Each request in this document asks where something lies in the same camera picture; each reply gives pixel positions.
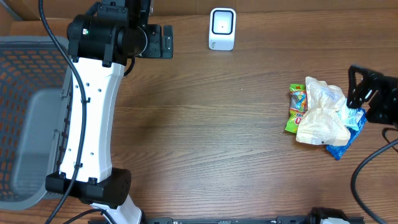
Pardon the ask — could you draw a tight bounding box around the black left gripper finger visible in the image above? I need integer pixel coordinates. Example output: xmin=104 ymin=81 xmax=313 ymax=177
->
xmin=164 ymin=25 xmax=174 ymax=39
xmin=161 ymin=46 xmax=174 ymax=59

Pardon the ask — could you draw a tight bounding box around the light teal snack wrapper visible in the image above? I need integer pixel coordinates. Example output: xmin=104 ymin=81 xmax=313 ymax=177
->
xmin=338 ymin=100 xmax=364 ymax=131

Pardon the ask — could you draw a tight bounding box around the beige nut snack pouch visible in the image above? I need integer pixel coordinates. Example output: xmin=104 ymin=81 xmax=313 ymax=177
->
xmin=296 ymin=77 xmax=351 ymax=146

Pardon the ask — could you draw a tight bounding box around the green Haribo gummy bag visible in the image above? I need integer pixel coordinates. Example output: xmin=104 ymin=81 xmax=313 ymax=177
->
xmin=285 ymin=84 xmax=307 ymax=133

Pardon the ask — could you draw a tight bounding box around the blue snack bar wrapper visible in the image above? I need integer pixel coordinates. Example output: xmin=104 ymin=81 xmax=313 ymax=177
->
xmin=325 ymin=107 xmax=368 ymax=161

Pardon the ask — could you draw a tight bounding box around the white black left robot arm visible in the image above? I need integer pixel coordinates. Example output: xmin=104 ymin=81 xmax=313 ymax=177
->
xmin=45 ymin=0 xmax=174 ymax=224

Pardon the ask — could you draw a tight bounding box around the white barcode scanner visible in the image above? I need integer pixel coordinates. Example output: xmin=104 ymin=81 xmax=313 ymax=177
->
xmin=208 ymin=7 xmax=236 ymax=51

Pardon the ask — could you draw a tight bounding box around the grey plastic mesh basket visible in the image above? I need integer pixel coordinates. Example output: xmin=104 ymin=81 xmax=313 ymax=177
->
xmin=1 ymin=36 xmax=72 ymax=210

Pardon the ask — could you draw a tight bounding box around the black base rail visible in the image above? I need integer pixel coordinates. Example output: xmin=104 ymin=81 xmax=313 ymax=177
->
xmin=144 ymin=216 xmax=366 ymax=224

